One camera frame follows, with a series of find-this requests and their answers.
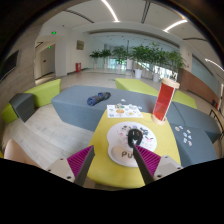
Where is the wooden frame chair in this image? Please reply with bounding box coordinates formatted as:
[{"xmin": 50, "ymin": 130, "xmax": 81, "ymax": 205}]
[{"xmin": 209, "ymin": 105, "xmax": 224, "ymax": 141}]

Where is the beige chair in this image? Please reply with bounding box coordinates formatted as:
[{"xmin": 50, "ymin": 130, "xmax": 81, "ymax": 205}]
[{"xmin": 3, "ymin": 138, "xmax": 43, "ymax": 168}]

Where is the brown wood reception counter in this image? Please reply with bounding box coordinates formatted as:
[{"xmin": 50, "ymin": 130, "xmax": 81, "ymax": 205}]
[{"xmin": 176, "ymin": 68, "xmax": 221, "ymax": 106}]

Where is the group of ceiling light strips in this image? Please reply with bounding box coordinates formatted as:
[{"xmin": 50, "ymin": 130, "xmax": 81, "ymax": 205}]
[{"xmin": 100, "ymin": 0, "xmax": 224, "ymax": 73}]

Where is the grey upholstered bench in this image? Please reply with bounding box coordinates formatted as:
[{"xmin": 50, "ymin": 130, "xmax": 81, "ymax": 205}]
[
  {"xmin": 165, "ymin": 101, "xmax": 222, "ymax": 135},
  {"xmin": 50, "ymin": 84, "xmax": 158, "ymax": 133},
  {"xmin": 171, "ymin": 123, "xmax": 218, "ymax": 168}
]

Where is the white sticker sheet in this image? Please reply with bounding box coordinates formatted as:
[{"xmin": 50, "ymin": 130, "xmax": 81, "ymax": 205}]
[{"xmin": 106, "ymin": 103, "xmax": 144, "ymax": 119}]

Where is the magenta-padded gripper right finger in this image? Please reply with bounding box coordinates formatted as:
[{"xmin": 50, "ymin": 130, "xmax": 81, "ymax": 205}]
[{"xmin": 131, "ymin": 139, "xmax": 184, "ymax": 185}]

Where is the dark grey seat block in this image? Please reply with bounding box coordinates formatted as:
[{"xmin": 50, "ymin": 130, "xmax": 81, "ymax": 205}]
[{"xmin": 8, "ymin": 92, "xmax": 36, "ymax": 123}]

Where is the dark blue folded umbrella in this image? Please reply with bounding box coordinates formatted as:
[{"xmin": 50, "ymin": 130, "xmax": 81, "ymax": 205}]
[{"xmin": 86, "ymin": 91, "xmax": 112, "ymax": 107}]

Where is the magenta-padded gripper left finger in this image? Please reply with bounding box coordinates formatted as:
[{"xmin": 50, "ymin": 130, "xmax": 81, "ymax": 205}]
[{"xmin": 46, "ymin": 145, "xmax": 96, "ymax": 187}]

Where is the red cylinder with cream ends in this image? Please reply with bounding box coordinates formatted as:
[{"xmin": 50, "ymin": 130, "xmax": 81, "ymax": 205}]
[{"xmin": 151, "ymin": 77, "xmax": 181, "ymax": 126}]

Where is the black computer mouse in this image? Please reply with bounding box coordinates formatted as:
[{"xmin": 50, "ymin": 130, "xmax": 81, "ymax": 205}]
[{"xmin": 127, "ymin": 128, "xmax": 144, "ymax": 149}]

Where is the lime green corner bench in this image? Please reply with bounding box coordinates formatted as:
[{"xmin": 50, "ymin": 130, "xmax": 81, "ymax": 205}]
[{"xmin": 1, "ymin": 78, "xmax": 62, "ymax": 125}]

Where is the group of potted plants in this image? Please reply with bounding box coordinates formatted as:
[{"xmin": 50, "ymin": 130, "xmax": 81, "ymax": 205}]
[{"xmin": 89, "ymin": 42, "xmax": 187, "ymax": 84}]

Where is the black wall screen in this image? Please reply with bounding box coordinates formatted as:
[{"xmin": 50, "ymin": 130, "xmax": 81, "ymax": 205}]
[{"xmin": 0, "ymin": 49, "xmax": 20, "ymax": 81}]

